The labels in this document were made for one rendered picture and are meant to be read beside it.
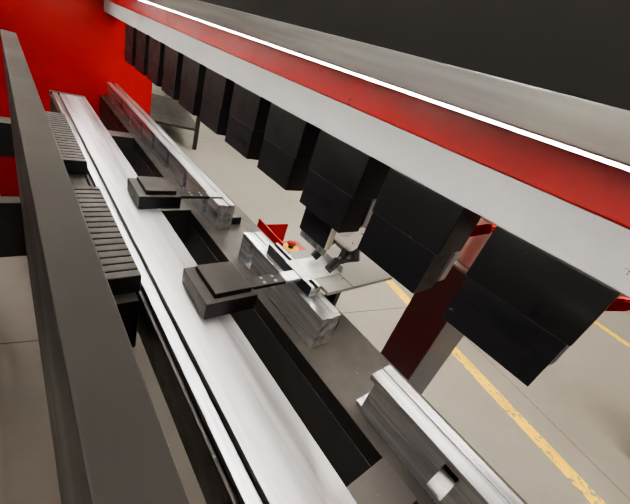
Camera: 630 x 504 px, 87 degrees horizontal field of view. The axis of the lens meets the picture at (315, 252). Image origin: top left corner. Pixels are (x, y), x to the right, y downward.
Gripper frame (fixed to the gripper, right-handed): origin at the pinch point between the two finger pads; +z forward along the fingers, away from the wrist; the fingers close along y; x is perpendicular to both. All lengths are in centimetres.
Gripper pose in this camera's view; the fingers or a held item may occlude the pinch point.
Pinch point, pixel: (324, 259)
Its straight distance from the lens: 88.9
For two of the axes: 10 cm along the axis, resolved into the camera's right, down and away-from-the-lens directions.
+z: -7.2, 6.9, -0.8
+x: 3.7, 4.7, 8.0
